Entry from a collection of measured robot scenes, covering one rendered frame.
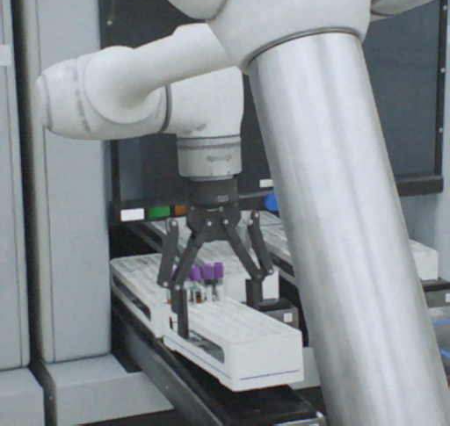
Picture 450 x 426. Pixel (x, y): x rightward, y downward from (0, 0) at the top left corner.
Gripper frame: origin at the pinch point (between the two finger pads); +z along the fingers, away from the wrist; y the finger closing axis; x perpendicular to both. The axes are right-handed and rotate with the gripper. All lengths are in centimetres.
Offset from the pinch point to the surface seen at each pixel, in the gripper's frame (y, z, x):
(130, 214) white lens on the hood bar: -5.0, -12.7, 25.7
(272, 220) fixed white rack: 33, -5, 58
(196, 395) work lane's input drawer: -6.4, 8.5, -7.5
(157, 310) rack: -4.9, 0.9, 13.7
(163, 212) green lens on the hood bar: 0.6, -12.6, 25.7
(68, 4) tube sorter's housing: -13, -46, 25
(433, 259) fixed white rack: 49, 0, 24
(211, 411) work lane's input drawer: -6.3, 9.1, -13.1
